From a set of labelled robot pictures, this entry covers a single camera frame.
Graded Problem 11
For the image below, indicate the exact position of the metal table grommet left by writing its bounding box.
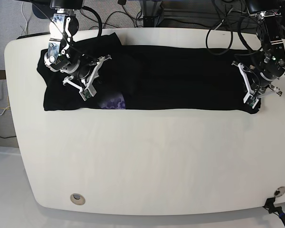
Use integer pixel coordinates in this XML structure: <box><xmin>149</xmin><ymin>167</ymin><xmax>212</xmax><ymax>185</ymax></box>
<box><xmin>70</xmin><ymin>193</ymin><xmax>86</xmax><ymax>206</ymax></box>

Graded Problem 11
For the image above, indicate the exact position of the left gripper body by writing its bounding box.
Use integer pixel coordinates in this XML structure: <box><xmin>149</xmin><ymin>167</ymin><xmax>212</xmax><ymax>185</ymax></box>
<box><xmin>248</xmin><ymin>65</ymin><xmax>277</xmax><ymax>95</ymax></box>

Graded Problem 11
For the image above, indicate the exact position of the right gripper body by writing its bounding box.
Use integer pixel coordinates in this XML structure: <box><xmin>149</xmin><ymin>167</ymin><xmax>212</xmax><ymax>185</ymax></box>
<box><xmin>68</xmin><ymin>56</ymin><xmax>100</xmax><ymax>86</ymax></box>

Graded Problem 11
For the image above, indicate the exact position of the black T-shirt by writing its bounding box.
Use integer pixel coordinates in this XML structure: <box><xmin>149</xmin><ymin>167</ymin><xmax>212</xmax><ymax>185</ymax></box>
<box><xmin>37</xmin><ymin>34</ymin><xmax>261</xmax><ymax>114</ymax></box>

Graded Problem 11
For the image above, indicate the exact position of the central aluminium frame column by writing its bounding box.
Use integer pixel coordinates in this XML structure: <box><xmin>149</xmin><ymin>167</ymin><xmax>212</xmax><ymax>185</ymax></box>
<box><xmin>139</xmin><ymin>0</ymin><xmax>164</xmax><ymax>28</ymax></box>

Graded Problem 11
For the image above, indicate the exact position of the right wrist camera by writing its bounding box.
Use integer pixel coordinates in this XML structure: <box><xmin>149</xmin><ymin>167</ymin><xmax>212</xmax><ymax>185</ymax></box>
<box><xmin>79</xmin><ymin>87</ymin><xmax>96</xmax><ymax>101</ymax></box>

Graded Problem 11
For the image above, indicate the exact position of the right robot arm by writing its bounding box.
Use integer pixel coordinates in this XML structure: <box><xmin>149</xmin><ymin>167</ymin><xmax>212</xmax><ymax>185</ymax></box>
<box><xmin>44</xmin><ymin>0</ymin><xmax>111</xmax><ymax>100</ymax></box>

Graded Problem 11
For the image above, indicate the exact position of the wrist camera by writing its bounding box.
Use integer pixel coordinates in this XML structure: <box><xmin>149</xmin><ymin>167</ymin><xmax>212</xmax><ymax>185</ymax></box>
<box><xmin>243</xmin><ymin>93</ymin><xmax>259</xmax><ymax>109</ymax></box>
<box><xmin>79</xmin><ymin>87</ymin><xmax>96</xmax><ymax>101</ymax></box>

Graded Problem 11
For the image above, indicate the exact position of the metal table grommet right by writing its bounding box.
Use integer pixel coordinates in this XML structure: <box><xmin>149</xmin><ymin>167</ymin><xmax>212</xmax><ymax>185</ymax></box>
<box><xmin>274</xmin><ymin>186</ymin><xmax>285</xmax><ymax>198</ymax></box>

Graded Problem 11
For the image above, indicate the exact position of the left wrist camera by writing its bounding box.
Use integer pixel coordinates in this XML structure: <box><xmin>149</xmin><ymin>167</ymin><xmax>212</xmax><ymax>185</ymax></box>
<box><xmin>243</xmin><ymin>93</ymin><xmax>259</xmax><ymax>109</ymax></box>

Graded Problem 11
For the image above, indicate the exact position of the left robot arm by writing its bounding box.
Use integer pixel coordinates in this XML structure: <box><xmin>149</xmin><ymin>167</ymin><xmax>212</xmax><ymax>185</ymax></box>
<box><xmin>237</xmin><ymin>0</ymin><xmax>285</xmax><ymax>106</ymax></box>

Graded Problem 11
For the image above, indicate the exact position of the black clamp with cable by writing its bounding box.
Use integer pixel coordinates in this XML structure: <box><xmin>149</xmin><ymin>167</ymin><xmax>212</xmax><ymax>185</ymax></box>
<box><xmin>263</xmin><ymin>197</ymin><xmax>285</xmax><ymax>227</ymax></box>

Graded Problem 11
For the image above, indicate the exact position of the metal table grommet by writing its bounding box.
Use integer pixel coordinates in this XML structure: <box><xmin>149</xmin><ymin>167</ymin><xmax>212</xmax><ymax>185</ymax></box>
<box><xmin>70</xmin><ymin>193</ymin><xmax>86</xmax><ymax>206</ymax></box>
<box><xmin>274</xmin><ymin>186</ymin><xmax>285</xmax><ymax>198</ymax></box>

